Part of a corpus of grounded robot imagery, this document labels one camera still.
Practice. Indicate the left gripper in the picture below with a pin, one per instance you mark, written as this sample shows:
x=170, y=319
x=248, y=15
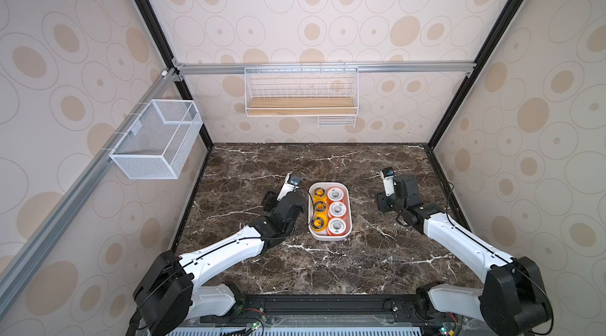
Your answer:
x=267, y=199

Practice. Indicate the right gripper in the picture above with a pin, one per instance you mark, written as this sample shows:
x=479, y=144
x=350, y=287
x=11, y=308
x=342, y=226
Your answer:
x=386, y=200

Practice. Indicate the yellow black roll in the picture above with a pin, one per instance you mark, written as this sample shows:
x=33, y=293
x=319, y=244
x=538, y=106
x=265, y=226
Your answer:
x=319, y=194
x=318, y=224
x=320, y=207

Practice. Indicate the white plastic storage box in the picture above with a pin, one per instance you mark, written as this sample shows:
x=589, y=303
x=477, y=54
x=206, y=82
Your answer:
x=323, y=236

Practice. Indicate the orange tape roll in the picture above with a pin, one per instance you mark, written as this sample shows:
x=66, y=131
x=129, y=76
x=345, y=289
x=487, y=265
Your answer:
x=337, y=210
x=336, y=227

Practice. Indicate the orange tape roll mid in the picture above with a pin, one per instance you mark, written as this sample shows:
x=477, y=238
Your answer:
x=335, y=194

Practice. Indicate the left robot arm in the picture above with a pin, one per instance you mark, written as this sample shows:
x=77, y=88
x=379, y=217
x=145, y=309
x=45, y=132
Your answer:
x=173, y=289

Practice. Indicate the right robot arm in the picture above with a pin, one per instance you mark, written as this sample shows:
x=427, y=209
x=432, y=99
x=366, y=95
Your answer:
x=512, y=301

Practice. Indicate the white mesh basket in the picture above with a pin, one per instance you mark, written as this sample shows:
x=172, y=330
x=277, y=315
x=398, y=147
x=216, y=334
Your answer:
x=158, y=142

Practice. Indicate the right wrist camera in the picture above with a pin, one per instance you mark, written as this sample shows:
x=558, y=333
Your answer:
x=387, y=175

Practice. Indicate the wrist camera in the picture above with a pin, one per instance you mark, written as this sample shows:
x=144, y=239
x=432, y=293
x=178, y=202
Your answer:
x=387, y=175
x=292, y=183

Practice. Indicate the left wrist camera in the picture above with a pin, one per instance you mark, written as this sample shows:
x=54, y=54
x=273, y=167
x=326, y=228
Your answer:
x=292, y=183

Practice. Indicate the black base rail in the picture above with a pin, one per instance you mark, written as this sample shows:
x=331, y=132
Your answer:
x=404, y=308

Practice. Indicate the white wire shelf wood board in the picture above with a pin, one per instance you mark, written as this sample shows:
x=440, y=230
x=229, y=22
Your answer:
x=331, y=98

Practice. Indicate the aluminium rail back wall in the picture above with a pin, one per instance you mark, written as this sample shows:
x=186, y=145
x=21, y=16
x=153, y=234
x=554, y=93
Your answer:
x=332, y=67

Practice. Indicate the aluminium rail wall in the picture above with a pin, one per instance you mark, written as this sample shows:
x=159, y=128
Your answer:
x=26, y=263
x=332, y=67

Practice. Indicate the aluminium rail left wall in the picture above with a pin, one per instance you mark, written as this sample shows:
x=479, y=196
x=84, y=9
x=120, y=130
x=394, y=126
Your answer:
x=26, y=263

